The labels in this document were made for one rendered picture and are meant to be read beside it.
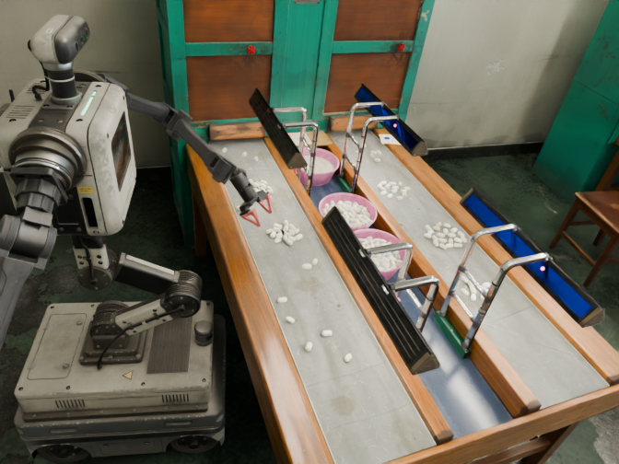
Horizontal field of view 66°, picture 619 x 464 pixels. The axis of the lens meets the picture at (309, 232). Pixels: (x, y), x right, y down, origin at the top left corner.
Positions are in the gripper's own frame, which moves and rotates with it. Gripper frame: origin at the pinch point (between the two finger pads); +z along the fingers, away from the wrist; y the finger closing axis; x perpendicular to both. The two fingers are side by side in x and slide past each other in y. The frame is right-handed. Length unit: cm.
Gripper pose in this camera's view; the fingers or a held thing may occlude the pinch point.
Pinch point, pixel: (263, 217)
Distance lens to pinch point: 182.1
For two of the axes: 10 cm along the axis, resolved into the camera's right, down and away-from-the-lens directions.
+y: -3.8, 5.5, -7.4
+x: 7.7, -2.5, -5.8
